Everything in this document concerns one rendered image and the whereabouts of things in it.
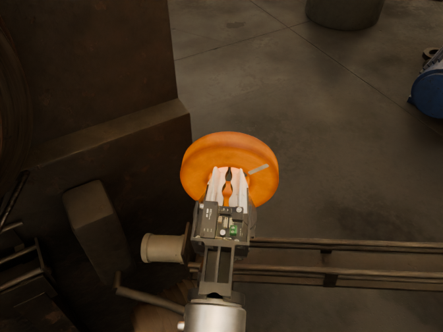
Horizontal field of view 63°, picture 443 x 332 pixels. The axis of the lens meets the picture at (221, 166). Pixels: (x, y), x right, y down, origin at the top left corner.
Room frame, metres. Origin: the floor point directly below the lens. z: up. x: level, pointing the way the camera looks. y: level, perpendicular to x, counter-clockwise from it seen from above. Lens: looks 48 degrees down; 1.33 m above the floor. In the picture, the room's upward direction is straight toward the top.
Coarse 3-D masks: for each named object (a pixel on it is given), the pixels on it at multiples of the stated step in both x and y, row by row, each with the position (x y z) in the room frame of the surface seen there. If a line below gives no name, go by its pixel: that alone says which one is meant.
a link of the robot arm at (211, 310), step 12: (192, 300) 0.17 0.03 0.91; (204, 300) 0.16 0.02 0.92; (216, 300) 0.16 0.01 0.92; (192, 312) 0.15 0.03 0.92; (204, 312) 0.15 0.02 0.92; (216, 312) 0.15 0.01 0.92; (228, 312) 0.15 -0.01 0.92; (240, 312) 0.15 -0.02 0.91; (180, 324) 0.15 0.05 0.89; (192, 324) 0.14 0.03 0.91; (204, 324) 0.14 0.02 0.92; (216, 324) 0.14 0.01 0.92; (228, 324) 0.14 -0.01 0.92; (240, 324) 0.14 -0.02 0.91
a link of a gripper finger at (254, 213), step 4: (248, 188) 0.33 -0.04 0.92; (248, 192) 0.32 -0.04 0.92; (248, 196) 0.32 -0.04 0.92; (248, 200) 0.31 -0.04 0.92; (248, 204) 0.30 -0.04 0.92; (252, 204) 0.31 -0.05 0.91; (248, 208) 0.30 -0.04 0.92; (252, 208) 0.30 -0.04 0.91; (248, 212) 0.29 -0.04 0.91; (252, 212) 0.29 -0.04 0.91; (256, 212) 0.29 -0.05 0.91; (244, 216) 0.29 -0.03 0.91; (252, 216) 0.29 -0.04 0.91; (256, 216) 0.29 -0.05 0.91; (244, 220) 0.28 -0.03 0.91; (252, 220) 0.28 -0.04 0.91; (252, 224) 0.27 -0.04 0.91; (252, 228) 0.27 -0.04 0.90; (252, 232) 0.27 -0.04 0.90; (252, 236) 0.26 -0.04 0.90
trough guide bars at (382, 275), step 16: (256, 240) 0.38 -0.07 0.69; (272, 240) 0.38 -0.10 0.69; (288, 240) 0.37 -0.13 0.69; (304, 240) 0.37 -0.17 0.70; (320, 240) 0.37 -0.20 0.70; (336, 240) 0.37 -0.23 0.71; (352, 240) 0.37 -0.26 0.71; (368, 240) 0.36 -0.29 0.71; (192, 272) 0.33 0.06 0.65; (240, 272) 0.32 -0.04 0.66; (256, 272) 0.32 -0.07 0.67; (272, 272) 0.32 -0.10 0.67; (288, 272) 0.31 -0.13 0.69; (304, 272) 0.31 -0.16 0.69; (320, 272) 0.30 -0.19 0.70; (336, 272) 0.30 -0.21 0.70; (352, 272) 0.30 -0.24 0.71; (368, 272) 0.30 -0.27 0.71; (384, 272) 0.30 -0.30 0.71; (400, 272) 0.30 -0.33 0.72; (416, 272) 0.29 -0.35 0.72; (432, 272) 0.29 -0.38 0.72
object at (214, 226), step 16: (208, 208) 0.26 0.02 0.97; (224, 208) 0.26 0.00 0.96; (240, 208) 0.27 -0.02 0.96; (192, 224) 0.24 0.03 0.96; (208, 224) 0.24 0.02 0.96; (224, 224) 0.25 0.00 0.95; (240, 224) 0.25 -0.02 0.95; (192, 240) 0.22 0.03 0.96; (208, 240) 0.22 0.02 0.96; (224, 240) 0.22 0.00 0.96; (240, 240) 0.23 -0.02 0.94; (208, 256) 0.21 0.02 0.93; (224, 256) 0.21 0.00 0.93; (240, 256) 0.23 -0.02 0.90; (208, 272) 0.20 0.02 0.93; (224, 272) 0.20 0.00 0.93; (192, 288) 0.18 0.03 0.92; (208, 288) 0.17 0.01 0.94; (224, 288) 0.17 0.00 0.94; (240, 304) 0.16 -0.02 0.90
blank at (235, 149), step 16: (192, 144) 0.39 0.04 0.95; (208, 144) 0.37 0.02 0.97; (224, 144) 0.36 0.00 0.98; (240, 144) 0.36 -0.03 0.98; (256, 144) 0.37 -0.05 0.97; (192, 160) 0.36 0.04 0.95; (208, 160) 0.36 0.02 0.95; (224, 160) 0.36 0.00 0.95; (240, 160) 0.35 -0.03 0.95; (256, 160) 0.35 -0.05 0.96; (272, 160) 0.36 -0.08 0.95; (192, 176) 0.36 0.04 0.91; (208, 176) 0.36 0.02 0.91; (256, 176) 0.35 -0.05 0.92; (272, 176) 0.35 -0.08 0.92; (192, 192) 0.36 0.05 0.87; (224, 192) 0.36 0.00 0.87; (256, 192) 0.35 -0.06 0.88; (272, 192) 0.35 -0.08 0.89
